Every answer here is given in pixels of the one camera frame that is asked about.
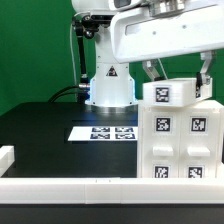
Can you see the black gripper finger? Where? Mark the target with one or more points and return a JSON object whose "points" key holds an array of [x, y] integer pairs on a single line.
{"points": [[203, 76], [150, 68]]}

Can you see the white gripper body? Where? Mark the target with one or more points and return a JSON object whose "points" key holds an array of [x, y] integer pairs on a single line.
{"points": [[136, 35]]}

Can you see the white cabinet top block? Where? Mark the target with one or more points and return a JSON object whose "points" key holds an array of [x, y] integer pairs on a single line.
{"points": [[177, 92]]}

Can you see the white cabinet body box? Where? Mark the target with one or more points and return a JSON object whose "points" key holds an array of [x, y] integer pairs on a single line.
{"points": [[141, 126]]}

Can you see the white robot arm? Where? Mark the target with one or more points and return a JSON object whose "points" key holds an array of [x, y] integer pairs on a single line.
{"points": [[112, 85]]}

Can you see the white left fence piece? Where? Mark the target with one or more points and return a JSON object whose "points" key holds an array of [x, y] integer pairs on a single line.
{"points": [[6, 158]]}

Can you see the black camera on mount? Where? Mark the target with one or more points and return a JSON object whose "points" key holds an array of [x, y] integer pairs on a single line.
{"points": [[96, 19]]}

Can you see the white marker base plate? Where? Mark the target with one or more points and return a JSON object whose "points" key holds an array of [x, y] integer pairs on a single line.
{"points": [[103, 133]]}

